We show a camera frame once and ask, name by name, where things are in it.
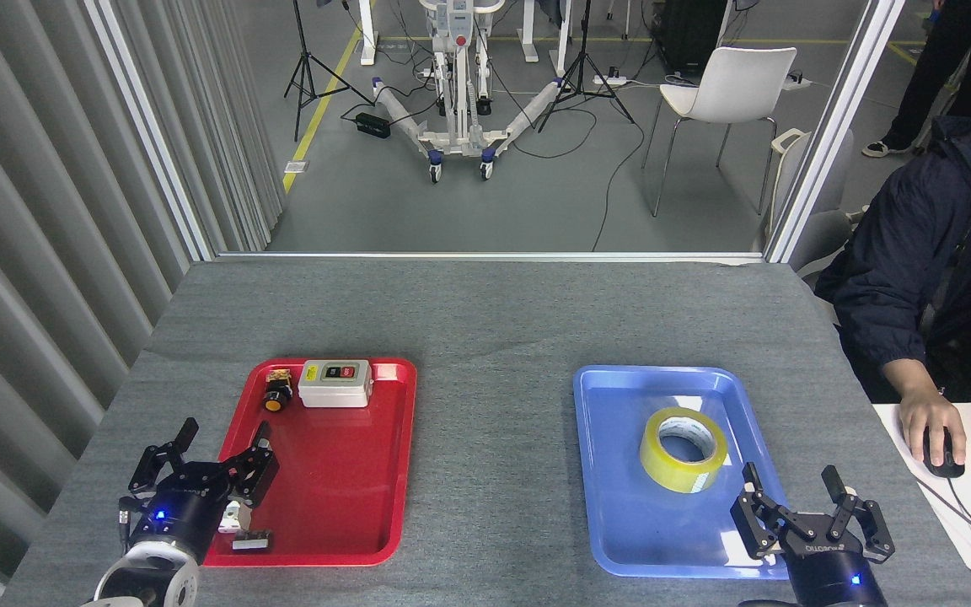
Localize black computer mouse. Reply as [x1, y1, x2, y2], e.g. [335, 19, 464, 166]
[924, 427, 966, 479]

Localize silver horizontal rail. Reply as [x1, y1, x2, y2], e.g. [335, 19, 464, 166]
[214, 250, 769, 264]

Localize blue plastic tray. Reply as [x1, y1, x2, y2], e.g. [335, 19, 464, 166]
[573, 365, 797, 580]

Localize person's hand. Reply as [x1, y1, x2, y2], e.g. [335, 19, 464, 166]
[898, 392, 969, 469]

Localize black yellow push button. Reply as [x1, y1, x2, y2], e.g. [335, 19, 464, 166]
[262, 368, 294, 413]

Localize yellow tape roll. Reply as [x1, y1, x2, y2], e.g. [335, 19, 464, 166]
[640, 407, 729, 494]

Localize red plastic tray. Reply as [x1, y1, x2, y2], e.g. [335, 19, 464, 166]
[203, 357, 417, 567]

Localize white stand on wheels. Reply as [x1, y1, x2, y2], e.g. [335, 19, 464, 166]
[372, 0, 566, 182]

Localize silver post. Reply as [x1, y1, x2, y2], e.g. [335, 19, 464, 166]
[762, 0, 906, 264]

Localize white plastic chair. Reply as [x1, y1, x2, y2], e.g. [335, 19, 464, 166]
[642, 46, 798, 218]

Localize grey office chair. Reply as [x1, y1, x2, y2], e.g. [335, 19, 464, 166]
[770, 126, 857, 275]

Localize white two-button switch box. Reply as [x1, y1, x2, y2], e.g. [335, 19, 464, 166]
[298, 360, 374, 409]

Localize person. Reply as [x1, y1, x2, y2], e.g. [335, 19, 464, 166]
[814, 110, 971, 406]
[862, 0, 971, 158]

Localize black tripod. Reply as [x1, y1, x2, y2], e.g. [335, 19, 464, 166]
[536, 0, 636, 134]
[284, 0, 374, 142]

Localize white table leg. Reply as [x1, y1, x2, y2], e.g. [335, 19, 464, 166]
[518, 0, 539, 62]
[357, 0, 379, 67]
[556, 0, 576, 77]

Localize black equipment case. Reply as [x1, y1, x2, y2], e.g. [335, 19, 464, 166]
[657, 0, 731, 75]

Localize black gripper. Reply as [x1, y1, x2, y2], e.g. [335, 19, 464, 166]
[126, 417, 281, 565]
[729, 461, 898, 607]

